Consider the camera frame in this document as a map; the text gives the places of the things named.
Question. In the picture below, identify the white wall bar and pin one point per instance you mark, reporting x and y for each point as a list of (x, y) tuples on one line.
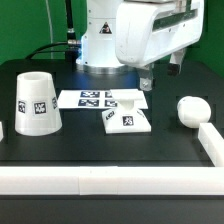
[(111, 181), (1, 132), (212, 142)]

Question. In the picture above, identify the white front wall bar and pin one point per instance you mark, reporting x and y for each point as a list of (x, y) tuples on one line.
[(111, 181)]

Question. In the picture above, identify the white left wall bar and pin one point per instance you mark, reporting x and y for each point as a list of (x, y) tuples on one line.
[(1, 132)]

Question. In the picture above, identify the white marker sheet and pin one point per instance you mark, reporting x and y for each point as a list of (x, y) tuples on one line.
[(100, 99)]

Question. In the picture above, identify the white lamp bulb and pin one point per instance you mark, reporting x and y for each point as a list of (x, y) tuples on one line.
[(192, 111)]

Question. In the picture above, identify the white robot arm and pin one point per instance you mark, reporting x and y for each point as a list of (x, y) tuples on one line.
[(98, 43)]

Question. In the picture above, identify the white conical lamp shade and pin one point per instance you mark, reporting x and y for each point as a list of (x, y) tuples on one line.
[(37, 111)]

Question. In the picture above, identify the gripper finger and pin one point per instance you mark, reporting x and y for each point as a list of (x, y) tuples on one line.
[(175, 63), (146, 77)]

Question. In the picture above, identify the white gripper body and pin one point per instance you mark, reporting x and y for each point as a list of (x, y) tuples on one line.
[(149, 31)]

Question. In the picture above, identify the white lamp base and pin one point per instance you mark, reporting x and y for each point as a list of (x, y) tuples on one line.
[(127, 116)]

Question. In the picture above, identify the white right wall bar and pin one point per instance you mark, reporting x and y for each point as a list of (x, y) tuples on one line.
[(212, 142)]

